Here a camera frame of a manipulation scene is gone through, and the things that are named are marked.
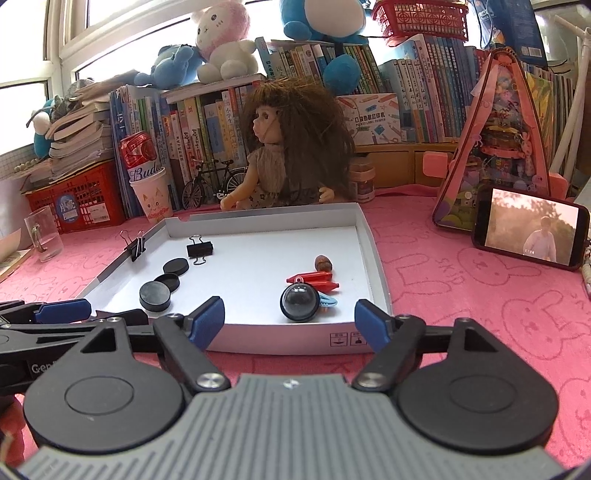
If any clear glass mug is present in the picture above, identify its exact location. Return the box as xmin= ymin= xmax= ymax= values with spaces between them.
xmin=24 ymin=205 xmax=64 ymax=263

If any pink bunny print towel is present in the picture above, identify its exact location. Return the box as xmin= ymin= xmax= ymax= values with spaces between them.
xmin=0 ymin=185 xmax=591 ymax=467

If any row of upright books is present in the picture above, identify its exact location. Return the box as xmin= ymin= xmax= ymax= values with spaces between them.
xmin=110 ymin=32 xmax=578 ymax=204

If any pink triangular pencil case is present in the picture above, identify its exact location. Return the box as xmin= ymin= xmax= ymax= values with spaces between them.
xmin=422 ymin=46 xmax=568 ymax=232

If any pink white bunny plush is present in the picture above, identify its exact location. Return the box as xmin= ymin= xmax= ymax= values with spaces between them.
xmin=189 ymin=0 xmax=259 ymax=84

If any stack of lying books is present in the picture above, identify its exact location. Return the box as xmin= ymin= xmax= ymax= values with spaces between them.
xmin=44 ymin=80 xmax=116 ymax=183

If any blue white round plush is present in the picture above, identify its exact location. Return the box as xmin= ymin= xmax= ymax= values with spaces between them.
xmin=28 ymin=97 xmax=63 ymax=160

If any white paper cup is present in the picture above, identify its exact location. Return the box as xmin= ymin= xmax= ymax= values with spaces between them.
xmin=129 ymin=166 xmax=174 ymax=224

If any large blue plush toy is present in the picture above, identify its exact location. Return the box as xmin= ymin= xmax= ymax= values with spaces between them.
xmin=279 ymin=0 xmax=377 ymax=90

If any white grid board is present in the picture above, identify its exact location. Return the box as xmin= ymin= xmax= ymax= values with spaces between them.
xmin=0 ymin=147 xmax=44 ymax=172

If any small lidded jar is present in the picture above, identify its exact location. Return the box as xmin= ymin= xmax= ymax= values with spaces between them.
xmin=348 ymin=157 xmax=376 ymax=203

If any black miniature bicycle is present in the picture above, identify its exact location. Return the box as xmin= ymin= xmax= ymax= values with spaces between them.
xmin=181 ymin=159 xmax=247 ymax=210

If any red drink can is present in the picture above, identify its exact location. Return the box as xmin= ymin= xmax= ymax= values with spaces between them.
xmin=119 ymin=130 xmax=160 ymax=169

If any brown-haired doll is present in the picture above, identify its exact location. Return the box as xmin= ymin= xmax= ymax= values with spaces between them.
xmin=220 ymin=78 xmax=356 ymax=212

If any thick black round puck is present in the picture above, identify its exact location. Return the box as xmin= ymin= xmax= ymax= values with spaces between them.
xmin=139 ymin=281 xmax=172 ymax=312

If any wooden drawer organiser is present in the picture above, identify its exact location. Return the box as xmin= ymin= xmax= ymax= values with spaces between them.
xmin=353 ymin=141 xmax=458 ymax=190

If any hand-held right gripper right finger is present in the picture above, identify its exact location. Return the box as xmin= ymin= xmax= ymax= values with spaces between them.
xmin=352 ymin=299 xmax=497 ymax=393

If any black binder clip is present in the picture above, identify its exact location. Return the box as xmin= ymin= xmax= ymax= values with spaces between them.
xmin=187 ymin=234 xmax=214 ymax=266
xmin=120 ymin=229 xmax=147 ymax=262

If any red plastic crate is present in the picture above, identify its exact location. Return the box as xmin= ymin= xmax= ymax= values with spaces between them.
xmin=23 ymin=159 xmax=127 ymax=234

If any clear dome black base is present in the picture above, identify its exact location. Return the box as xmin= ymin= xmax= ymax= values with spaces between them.
xmin=279 ymin=283 xmax=320 ymax=322

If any black smartphone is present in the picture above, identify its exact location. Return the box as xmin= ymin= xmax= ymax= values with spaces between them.
xmin=472 ymin=185 xmax=591 ymax=271

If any small blue bear plush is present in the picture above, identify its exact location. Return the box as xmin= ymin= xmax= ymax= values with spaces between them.
xmin=134 ymin=43 xmax=204 ymax=90

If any white cardboard box tray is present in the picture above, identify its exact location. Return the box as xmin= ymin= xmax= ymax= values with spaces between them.
xmin=74 ymin=202 xmax=394 ymax=356

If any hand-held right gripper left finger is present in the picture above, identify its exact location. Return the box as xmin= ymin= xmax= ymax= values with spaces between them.
xmin=81 ymin=296 xmax=230 ymax=393

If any white illustrated carton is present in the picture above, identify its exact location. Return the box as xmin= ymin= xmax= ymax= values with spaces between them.
xmin=336 ymin=92 xmax=402 ymax=146

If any red mesh basket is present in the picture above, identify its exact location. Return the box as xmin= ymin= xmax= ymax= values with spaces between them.
xmin=372 ymin=0 xmax=469 ymax=47

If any dark blue box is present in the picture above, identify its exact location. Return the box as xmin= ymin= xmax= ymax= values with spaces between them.
xmin=471 ymin=0 xmax=549 ymax=63

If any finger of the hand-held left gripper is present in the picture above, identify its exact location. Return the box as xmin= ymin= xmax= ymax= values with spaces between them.
xmin=0 ymin=309 xmax=149 ymax=347
xmin=0 ymin=298 xmax=92 ymax=325

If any row of picture books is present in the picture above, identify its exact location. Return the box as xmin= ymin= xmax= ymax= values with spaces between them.
xmin=524 ymin=69 xmax=575 ymax=178

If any white pipe rack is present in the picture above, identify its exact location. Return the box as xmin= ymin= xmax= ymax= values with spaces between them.
xmin=551 ymin=14 xmax=591 ymax=185

